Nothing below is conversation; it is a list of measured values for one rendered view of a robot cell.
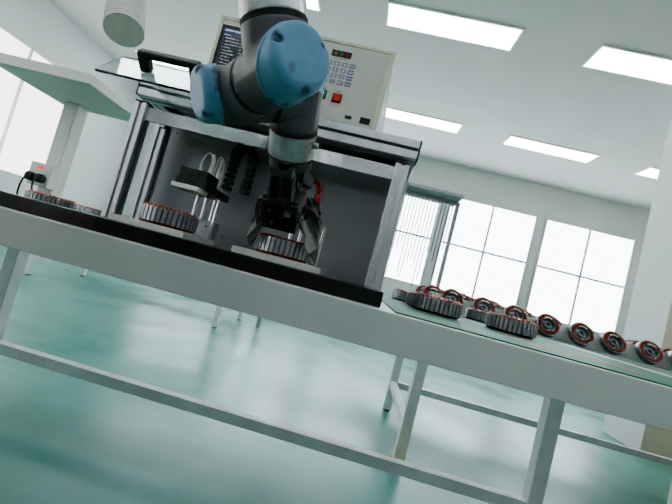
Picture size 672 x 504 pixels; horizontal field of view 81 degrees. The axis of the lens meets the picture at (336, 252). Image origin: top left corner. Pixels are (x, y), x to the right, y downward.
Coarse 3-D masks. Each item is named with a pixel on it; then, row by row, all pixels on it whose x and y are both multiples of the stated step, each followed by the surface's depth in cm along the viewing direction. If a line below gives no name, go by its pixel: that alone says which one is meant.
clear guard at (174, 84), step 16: (112, 64) 69; (128, 64) 70; (160, 64) 72; (144, 80) 66; (160, 80) 66; (176, 80) 67; (176, 96) 85; (192, 112) 93; (240, 128) 95; (256, 128) 92
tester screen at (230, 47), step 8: (224, 32) 96; (232, 32) 96; (240, 32) 96; (224, 40) 96; (232, 40) 96; (240, 40) 95; (224, 48) 96; (232, 48) 95; (240, 48) 95; (216, 56) 95; (224, 56) 95; (232, 56) 95; (224, 64) 95
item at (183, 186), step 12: (180, 168) 85; (192, 168) 85; (180, 180) 85; (192, 180) 85; (204, 180) 85; (216, 180) 90; (204, 192) 86; (216, 192) 90; (204, 204) 94; (216, 204) 94
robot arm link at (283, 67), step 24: (240, 0) 41; (264, 0) 40; (288, 0) 40; (240, 24) 43; (264, 24) 40; (288, 24) 39; (264, 48) 39; (288, 48) 39; (312, 48) 41; (240, 72) 44; (264, 72) 40; (288, 72) 39; (312, 72) 41; (240, 96) 47; (264, 96) 43; (288, 96) 42
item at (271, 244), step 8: (256, 240) 75; (264, 240) 73; (272, 240) 72; (280, 240) 72; (288, 240) 73; (256, 248) 76; (264, 248) 73; (272, 248) 72; (280, 248) 72; (288, 248) 72; (296, 248) 73; (304, 248) 74; (280, 256) 73; (288, 256) 73; (296, 256) 73; (304, 256) 75
